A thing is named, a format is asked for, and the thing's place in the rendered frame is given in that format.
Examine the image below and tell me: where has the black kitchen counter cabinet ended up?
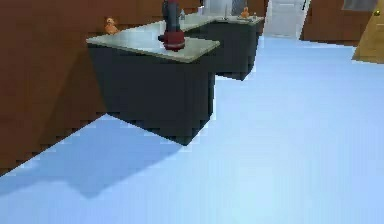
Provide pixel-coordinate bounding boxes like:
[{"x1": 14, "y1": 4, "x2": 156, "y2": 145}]
[{"x1": 85, "y1": 12, "x2": 266, "y2": 147}]

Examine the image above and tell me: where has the orange round food item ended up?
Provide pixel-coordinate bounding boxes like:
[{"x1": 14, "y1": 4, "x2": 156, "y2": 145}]
[{"x1": 104, "y1": 17, "x2": 120, "y2": 36}]

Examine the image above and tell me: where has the grey framed wall window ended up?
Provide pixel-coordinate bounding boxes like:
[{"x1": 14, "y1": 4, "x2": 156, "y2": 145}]
[{"x1": 342, "y1": 0, "x2": 380, "y2": 12}]

